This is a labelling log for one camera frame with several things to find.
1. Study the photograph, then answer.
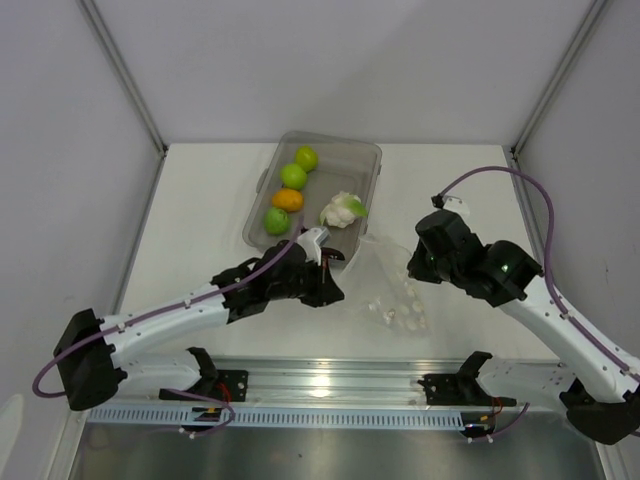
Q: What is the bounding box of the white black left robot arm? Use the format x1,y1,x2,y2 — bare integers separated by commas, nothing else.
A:
53,241,345,411

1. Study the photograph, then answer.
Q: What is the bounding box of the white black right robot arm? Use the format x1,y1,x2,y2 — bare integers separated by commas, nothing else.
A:
407,210,639,445

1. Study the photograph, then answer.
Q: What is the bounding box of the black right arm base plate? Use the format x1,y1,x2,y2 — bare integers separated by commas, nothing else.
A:
417,373,517,407

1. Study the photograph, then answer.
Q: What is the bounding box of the clear dotted zip bag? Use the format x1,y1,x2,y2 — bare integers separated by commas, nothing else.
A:
338,234,429,337

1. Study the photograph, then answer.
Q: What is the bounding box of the aluminium mounting rail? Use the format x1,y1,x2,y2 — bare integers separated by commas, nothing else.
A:
69,355,571,407

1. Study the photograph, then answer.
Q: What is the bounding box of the green custard apple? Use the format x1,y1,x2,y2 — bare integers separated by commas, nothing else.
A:
263,207,290,236

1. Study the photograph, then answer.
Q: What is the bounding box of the aluminium frame post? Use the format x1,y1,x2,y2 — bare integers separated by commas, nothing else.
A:
76,0,168,157
510,0,613,162

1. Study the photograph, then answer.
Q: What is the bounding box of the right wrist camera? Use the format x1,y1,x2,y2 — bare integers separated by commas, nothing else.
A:
431,194,471,218

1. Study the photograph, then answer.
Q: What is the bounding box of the right aluminium frame post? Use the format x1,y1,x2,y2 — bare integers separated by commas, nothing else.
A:
510,0,613,162

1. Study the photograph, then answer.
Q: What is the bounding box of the orange fruit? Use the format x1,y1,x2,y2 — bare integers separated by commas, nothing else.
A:
271,188,304,212

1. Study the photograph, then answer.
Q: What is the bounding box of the white slotted cable duct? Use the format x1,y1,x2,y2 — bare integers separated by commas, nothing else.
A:
87,404,465,431

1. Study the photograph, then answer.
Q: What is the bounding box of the purple eggplant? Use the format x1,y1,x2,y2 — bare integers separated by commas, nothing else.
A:
321,247,346,262

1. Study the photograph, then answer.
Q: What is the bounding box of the left aluminium frame post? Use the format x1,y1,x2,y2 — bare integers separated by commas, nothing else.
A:
76,0,168,157

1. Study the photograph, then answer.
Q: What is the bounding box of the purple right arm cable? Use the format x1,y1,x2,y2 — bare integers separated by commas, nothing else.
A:
439,166,640,381

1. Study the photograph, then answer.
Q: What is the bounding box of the green lime near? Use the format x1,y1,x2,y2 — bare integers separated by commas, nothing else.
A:
280,163,308,190

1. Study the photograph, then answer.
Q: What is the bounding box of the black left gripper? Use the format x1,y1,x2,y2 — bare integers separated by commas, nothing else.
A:
268,254,344,308

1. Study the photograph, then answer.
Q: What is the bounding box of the grey plastic food bin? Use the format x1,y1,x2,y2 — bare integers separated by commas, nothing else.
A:
242,131,382,252

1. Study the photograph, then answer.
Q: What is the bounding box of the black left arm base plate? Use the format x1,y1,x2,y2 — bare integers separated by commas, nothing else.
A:
159,370,249,403

